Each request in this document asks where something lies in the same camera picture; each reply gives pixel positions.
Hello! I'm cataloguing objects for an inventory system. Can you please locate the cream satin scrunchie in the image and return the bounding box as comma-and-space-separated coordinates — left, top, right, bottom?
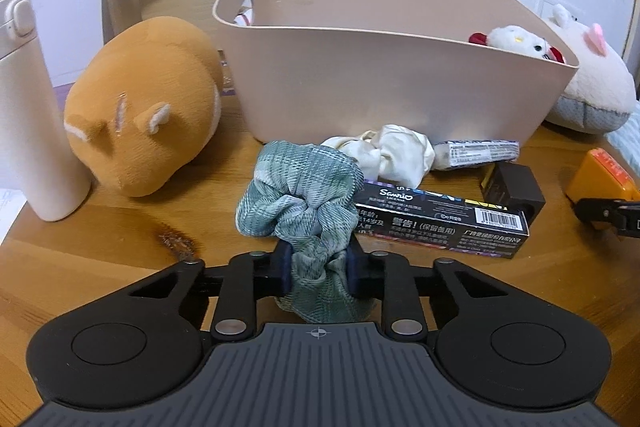
319, 124, 437, 188

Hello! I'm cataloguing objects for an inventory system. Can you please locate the orange box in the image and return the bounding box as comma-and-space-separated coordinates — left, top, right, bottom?
565, 148, 640, 220

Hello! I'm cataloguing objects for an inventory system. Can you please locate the white wall socket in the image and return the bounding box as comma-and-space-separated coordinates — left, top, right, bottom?
537, 0, 577, 22

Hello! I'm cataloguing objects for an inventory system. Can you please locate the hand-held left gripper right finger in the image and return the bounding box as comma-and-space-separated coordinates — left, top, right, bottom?
344, 241, 515, 342

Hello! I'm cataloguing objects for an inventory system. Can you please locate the dark brown small box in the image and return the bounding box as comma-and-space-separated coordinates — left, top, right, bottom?
479, 161, 546, 229

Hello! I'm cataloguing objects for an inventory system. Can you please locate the beige plastic storage basket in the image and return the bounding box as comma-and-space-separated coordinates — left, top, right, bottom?
212, 0, 581, 146

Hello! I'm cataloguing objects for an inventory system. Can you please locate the white water bottle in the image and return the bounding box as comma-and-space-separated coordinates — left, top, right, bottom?
0, 0, 94, 223

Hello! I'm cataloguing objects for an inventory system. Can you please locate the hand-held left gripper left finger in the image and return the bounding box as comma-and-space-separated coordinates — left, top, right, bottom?
126, 241, 293, 343

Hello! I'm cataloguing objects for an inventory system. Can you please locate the white kitty plush red bow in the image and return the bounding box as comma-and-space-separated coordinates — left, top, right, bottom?
468, 24, 569, 64

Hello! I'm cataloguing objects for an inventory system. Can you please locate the silver wrapped snack bar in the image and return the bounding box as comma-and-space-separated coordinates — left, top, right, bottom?
431, 139, 521, 170

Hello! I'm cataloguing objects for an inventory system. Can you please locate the black printed cardboard box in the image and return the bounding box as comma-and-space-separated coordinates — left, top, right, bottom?
352, 178, 532, 261

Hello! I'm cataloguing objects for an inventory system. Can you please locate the printed white bedding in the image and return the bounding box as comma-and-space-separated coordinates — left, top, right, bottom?
0, 186, 28, 240

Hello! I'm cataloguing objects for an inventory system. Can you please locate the green plaid scrunchie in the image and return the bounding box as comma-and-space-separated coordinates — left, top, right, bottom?
235, 139, 377, 324

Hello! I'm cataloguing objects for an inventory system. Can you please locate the orange capybara plush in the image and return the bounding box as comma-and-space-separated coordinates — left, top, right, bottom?
63, 17, 225, 198

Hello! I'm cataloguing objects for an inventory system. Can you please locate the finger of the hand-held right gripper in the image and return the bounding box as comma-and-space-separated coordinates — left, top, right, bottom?
572, 198, 640, 240

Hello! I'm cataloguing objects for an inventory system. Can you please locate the cream cow plush cushion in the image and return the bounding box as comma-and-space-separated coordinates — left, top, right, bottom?
541, 4, 639, 136

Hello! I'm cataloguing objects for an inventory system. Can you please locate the light blue striped towel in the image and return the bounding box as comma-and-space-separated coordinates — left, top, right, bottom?
612, 109, 640, 168

